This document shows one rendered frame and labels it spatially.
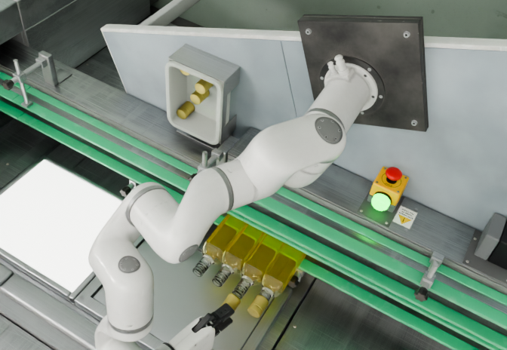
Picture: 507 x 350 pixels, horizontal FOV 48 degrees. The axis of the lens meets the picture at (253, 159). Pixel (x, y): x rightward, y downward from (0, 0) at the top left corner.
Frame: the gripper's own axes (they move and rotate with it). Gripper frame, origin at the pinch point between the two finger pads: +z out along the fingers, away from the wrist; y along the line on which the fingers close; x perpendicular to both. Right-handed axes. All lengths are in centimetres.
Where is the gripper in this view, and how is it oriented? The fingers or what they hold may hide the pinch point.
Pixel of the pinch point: (223, 317)
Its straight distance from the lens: 139.8
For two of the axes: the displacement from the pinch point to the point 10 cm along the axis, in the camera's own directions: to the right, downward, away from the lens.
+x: -6.9, -5.7, 4.4
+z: 7.1, -4.3, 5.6
